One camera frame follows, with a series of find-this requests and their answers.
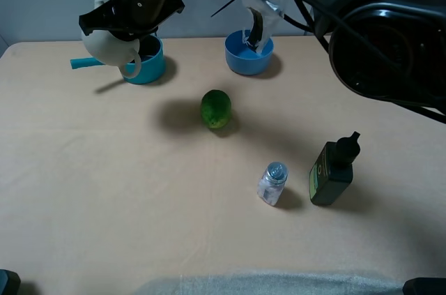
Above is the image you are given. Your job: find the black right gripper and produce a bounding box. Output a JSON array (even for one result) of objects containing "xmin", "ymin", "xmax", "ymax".
[{"xmin": 79, "ymin": 0, "xmax": 185, "ymax": 42}]

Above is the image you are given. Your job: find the white ceramic teapot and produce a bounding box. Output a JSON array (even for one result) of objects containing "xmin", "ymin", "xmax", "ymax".
[{"xmin": 80, "ymin": 0, "xmax": 142, "ymax": 79}]

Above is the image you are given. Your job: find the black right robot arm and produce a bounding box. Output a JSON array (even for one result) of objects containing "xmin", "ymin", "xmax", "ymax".
[{"xmin": 79, "ymin": 0, "xmax": 445, "ymax": 122}]

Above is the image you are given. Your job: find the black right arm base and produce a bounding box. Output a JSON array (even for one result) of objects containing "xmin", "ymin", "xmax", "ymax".
[{"xmin": 402, "ymin": 278, "xmax": 446, "ymax": 295}]

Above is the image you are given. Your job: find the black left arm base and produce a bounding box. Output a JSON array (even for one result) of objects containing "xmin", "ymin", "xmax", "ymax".
[{"xmin": 0, "ymin": 269, "xmax": 21, "ymax": 295}]

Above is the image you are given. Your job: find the green lime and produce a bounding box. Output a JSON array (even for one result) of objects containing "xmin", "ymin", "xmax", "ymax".
[{"xmin": 200, "ymin": 89, "xmax": 232, "ymax": 129}]

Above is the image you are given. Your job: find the blue plastic bowl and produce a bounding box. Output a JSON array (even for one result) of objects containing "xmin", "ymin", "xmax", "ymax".
[{"xmin": 224, "ymin": 30, "xmax": 274, "ymax": 76}]

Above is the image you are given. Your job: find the small clear glass bottle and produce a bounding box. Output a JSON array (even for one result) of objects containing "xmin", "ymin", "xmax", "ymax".
[{"xmin": 257, "ymin": 162, "xmax": 289, "ymax": 206}]

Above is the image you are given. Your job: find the dark green dropper bottle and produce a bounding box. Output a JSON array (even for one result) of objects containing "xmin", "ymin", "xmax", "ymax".
[{"xmin": 309, "ymin": 131, "xmax": 360, "ymax": 206}]

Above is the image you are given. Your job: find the grey cloth at table edge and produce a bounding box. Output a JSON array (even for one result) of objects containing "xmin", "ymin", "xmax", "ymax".
[{"xmin": 134, "ymin": 272, "xmax": 403, "ymax": 294}]

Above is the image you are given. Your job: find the teal saucepan with handle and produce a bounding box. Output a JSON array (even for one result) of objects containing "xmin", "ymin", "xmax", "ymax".
[{"xmin": 70, "ymin": 35, "xmax": 166, "ymax": 84}]

